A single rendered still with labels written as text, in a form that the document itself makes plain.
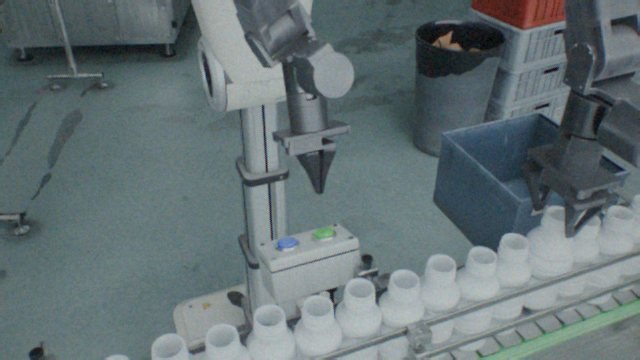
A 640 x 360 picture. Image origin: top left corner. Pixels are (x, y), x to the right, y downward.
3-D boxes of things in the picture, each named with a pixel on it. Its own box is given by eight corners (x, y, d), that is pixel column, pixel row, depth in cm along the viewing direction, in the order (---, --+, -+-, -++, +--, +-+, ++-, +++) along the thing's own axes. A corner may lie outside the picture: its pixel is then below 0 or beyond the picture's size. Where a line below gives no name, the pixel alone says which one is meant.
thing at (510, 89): (504, 110, 307) (512, 72, 295) (456, 81, 337) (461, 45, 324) (583, 87, 331) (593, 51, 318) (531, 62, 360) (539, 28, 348)
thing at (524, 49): (514, 72, 294) (522, 31, 281) (461, 46, 323) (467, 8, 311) (593, 51, 318) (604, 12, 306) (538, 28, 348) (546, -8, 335)
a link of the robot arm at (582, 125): (598, 70, 70) (562, 78, 68) (644, 94, 64) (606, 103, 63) (583, 119, 74) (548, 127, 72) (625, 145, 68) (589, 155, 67)
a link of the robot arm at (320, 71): (288, -2, 79) (239, 34, 77) (324, -10, 68) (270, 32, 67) (331, 69, 84) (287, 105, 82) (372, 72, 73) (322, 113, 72)
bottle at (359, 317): (380, 360, 81) (389, 277, 72) (370, 395, 77) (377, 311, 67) (340, 349, 83) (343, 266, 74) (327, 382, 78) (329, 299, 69)
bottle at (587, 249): (561, 284, 94) (591, 204, 85) (584, 310, 89) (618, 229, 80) (529, 289, 92) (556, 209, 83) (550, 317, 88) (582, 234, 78)
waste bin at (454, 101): (430, 171, 298) (446, 57, 261) (390, 131, 332) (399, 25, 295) (501, 154, 312) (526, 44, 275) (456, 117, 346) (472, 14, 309)
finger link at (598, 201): (564, 210, 81) (582, 155, 76) (601, 241, 76) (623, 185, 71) (525, 221, 79) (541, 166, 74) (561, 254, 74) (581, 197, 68)
